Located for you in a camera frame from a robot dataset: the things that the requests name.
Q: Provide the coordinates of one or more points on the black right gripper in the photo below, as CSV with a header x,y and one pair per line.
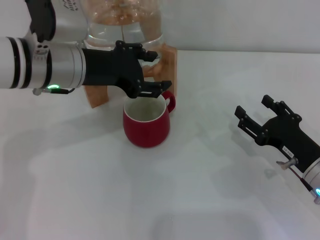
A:
x,y
285,140

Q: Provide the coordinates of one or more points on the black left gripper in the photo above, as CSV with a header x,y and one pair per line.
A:
x,y
115,68

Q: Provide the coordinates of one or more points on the red ceramic cup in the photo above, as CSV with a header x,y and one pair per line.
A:
x,y
147,132

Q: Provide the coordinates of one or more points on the left wrist camera housing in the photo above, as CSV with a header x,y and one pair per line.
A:
x,y
57,20

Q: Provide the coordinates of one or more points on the wooden dispenser stand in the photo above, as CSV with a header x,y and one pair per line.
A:
x,y
96,96

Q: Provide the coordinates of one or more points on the glass water dispenser jar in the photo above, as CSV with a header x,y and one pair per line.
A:
x,y
147,27

